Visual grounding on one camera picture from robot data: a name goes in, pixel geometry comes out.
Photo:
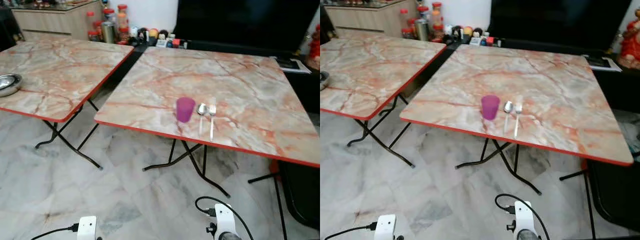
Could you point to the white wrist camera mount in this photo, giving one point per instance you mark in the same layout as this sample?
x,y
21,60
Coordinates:
x,y
224,217
386,227
524,216
87,228

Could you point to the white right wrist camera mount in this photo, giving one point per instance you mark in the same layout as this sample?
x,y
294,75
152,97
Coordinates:
x,y
524,216
224,217

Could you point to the steel spoon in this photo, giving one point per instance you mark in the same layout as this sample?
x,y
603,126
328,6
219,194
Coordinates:
x,y
508,106
201,109

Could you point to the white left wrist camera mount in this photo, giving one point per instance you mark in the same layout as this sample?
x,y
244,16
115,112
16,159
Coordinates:
x,y
386,227
87,228

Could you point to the light wooden drawer cabinet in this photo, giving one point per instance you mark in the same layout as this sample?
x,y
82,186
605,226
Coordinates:
x,y
370,20
55,22

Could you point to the purple plastic cup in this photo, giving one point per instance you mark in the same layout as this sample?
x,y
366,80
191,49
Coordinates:
x,y
185,110
490,108

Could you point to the orange red lid jar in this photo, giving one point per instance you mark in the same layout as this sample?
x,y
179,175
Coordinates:
x,y
122,14
437,11

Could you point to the red figurine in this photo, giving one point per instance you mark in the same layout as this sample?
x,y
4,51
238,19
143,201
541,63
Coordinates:
x,y
630,40
314,47

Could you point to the stainless steel bowl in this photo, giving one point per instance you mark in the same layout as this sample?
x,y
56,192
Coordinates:
x,y
9,84
324,80

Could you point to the steel tumbler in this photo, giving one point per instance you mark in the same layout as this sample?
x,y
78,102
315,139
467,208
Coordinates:
x,y
422,30
108,32

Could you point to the clear red lid jar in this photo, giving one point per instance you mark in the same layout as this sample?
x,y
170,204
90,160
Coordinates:
x,y
423,11
108,14

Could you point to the marble top folding table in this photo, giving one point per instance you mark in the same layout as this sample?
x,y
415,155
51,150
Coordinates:
x,y
545,90
370,70
55,75
240,95

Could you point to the black chair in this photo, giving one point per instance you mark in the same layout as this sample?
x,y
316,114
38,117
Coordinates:
x,y
612,195

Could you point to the tall red lid jar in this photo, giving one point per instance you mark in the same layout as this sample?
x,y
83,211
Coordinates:
x,y
90,25
404,22

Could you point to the white booklet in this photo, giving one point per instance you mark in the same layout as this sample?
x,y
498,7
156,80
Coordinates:
x,y
292,65
602,63

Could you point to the yellow round toy figurine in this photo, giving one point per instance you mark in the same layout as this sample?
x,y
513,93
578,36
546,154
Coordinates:
x,y
467,31
153,33

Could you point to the black television screen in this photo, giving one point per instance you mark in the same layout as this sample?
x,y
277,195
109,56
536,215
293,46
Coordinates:
x,y
555,22
235,22

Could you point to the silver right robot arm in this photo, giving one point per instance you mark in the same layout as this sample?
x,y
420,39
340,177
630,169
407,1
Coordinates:
x,y
229,236
528,235

